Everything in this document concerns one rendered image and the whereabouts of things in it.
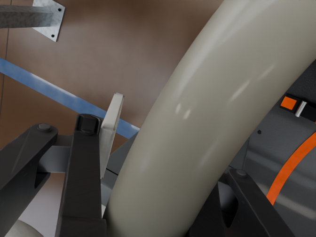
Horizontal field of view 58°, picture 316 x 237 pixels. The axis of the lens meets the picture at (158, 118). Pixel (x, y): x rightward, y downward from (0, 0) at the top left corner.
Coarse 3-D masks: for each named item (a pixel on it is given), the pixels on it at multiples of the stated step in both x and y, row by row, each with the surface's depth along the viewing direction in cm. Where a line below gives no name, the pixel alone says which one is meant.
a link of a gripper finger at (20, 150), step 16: (32, 128) 13; (48, 128) 13; (16, 144) 11; (32, 144) 11; (48, 144) 12; (0, 160) 10; (16, 160) 10; (32, 160) 11; (0, 176) 9; (16, 176) 10; (32, 176) 11; (48, 176) 14; (0, 192) 9; (16, 192) 10; (32, 192) 12; (0, 208) 9; (16, 208) 10; (0, 224) 9
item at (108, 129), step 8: (120, 96) 20; (112, 104) 18; (120, 104) 19; (112, 112) 16; (104, 120) 15; (112, 120) 15; (104, 128) 14; (112, 128) 14; (104, 136) 14; (112, 136) 14; (104, 144) 14; (104, 152) 15; (104, 160) 15; (104, 168) 15
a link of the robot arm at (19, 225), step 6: (18, 222) 63; (24, 222) 65; (12, 228) 60; (18, 228) 61; (24, 228) 62; (30, 228) 63; (6, 234) 58; (12, 234) 59; (18, 234) 60; (24, 234) 60; (30, 234) 61; (36, 234) 63
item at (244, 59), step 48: (240, 0) 7; (288, 0) 7; (192, 48) 8; (240, 48) 7; (288, 48) 7; (192, 96) 7; (240, 96) 7; (144, 144) 8; (192, 144) 8; (240, 144) 8; (144, 192) 8; (192, 192) 8
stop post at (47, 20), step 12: (36, 0) 155; (48, 0) 153; (0, 12) 124; (12, 12) 130; (24, 12) 136; (36, 12) 143; (48, 12) 152; (60, 12) 152; (0, 24) 128; (12, 24) 134; (24, 24) 140; (36, 24) 147; (48, 24) 156; (60, 24) 155; (48, 36) 160
